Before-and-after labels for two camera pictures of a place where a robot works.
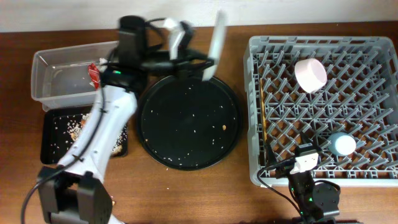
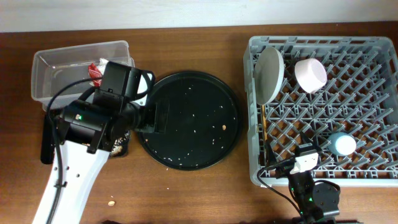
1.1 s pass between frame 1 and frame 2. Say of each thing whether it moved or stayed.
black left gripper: moved
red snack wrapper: stayed
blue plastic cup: stayed
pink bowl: stayed
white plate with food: moved
